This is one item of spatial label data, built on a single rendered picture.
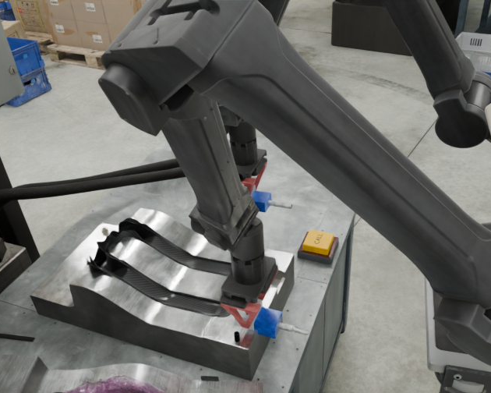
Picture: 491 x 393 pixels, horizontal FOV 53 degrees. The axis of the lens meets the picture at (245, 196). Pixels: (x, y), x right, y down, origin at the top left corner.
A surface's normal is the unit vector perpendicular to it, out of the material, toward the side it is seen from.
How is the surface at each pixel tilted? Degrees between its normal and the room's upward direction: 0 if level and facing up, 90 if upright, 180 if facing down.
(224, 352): 90
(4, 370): 0
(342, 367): 0
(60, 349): 0
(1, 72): 90
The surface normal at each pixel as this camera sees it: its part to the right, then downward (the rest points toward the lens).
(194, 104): 0.85, 0.44
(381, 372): -0.07, -0.82
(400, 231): -0.50, 0.80
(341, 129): 0.41, -0.05
